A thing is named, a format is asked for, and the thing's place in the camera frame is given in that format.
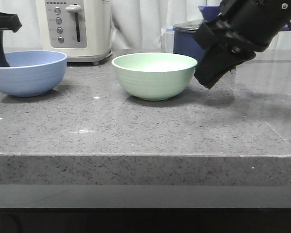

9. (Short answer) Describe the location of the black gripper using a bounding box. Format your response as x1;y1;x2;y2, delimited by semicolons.
194;0;291;89
0;12;22;67

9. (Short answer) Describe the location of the blue bowl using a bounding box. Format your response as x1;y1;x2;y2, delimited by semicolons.
0;50;67;97

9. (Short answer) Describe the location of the green bowl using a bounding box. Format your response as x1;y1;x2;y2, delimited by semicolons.
112;52;197;101

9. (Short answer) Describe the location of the dark blue saucepan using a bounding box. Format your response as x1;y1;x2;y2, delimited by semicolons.
173;19;290;62

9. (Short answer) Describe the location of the glass pot lid blue knob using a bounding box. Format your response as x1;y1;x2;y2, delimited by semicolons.
172;5;221;32

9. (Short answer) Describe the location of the clear plastic container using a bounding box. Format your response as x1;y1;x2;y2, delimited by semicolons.
161;25;174;53

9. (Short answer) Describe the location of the cream toaster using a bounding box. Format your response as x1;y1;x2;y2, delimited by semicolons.
35;0;112;65

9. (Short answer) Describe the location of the white curtain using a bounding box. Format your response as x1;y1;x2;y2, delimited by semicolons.
0;0;291;51

